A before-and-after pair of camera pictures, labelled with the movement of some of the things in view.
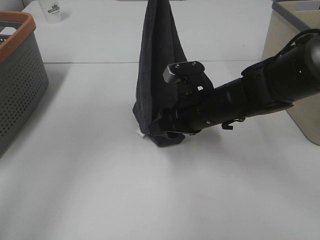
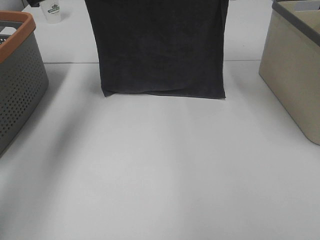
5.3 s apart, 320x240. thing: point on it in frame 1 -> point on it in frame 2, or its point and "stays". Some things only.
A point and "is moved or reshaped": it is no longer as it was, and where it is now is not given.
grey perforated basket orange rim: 23,79 stays
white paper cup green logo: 52,10 stays
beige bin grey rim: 288,19 stays
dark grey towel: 160,46 is moved or reshaped
